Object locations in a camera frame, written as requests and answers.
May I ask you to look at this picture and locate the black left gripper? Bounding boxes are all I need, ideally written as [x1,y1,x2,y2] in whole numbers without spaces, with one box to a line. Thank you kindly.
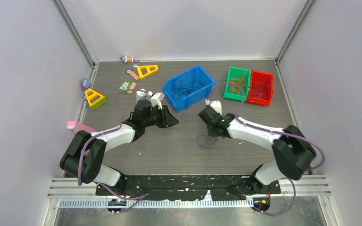
[143,105,179,129]

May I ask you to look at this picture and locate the orange cable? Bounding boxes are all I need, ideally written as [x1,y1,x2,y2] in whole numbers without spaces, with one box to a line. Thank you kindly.
[228,70,250,94]

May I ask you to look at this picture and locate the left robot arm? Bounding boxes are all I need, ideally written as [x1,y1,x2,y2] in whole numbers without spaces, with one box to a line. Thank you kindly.
[59,100,179,195]

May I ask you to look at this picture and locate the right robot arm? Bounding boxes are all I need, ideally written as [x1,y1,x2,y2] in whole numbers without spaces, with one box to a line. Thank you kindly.
[198,106,317,193]

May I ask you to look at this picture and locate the blue plastic bin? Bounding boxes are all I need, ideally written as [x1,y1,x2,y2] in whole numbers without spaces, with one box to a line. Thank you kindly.
[163,65,216,112]

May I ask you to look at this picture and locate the green plastic bin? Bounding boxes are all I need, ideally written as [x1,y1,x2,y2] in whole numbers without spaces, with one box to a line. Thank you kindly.
[223,66,251,102]

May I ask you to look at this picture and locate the wooden block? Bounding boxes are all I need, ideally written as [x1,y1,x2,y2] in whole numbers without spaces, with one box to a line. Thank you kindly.
[127,82,137,94]

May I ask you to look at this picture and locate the red plastic bin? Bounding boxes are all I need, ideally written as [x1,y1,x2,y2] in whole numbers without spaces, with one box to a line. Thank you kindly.
[246,70,274,106]

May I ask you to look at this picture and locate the green toy block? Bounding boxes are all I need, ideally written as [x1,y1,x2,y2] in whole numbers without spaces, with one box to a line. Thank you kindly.
[119,81,132,91]

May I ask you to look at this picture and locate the yellow triangle toy far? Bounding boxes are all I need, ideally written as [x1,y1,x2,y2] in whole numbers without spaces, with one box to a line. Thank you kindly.
[137,65,159,80]

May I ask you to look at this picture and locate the yellow triangle toy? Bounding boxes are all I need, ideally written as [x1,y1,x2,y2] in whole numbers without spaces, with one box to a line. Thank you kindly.
[84,88,107,110]
[137,65,159,80]

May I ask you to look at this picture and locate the small figurine toy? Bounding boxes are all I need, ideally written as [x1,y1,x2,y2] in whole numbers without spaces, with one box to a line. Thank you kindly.
[119,55,135,63]

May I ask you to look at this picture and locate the yellow triangle toy near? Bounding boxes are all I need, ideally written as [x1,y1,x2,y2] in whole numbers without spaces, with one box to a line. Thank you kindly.
[84,88,107,110]

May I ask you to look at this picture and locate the pink metronome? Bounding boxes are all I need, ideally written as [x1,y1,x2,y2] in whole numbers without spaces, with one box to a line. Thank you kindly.
[66,121,97,138]

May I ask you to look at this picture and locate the purple round toy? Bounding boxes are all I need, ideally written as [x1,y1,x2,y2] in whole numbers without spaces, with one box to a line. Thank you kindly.
[81,79,91,91]

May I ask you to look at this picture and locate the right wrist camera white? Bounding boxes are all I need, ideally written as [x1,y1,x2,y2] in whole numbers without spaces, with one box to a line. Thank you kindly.
[205,98,223,116]

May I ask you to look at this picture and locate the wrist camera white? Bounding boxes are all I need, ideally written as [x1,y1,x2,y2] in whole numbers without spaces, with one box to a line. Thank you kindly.
[144,91,165,110]
[205,98,223,116]

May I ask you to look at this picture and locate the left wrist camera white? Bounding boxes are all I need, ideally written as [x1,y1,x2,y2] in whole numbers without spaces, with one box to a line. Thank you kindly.
[144,91,165,110]

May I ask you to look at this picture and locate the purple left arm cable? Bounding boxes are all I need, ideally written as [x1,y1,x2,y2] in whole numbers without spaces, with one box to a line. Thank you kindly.
[77,89,147,200]

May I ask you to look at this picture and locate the tan strip with ring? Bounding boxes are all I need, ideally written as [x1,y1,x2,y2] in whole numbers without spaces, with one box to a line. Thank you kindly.
[126,69,140,81]

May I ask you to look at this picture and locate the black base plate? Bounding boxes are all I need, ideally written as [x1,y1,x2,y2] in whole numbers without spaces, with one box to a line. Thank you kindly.
[94,174,281,201]

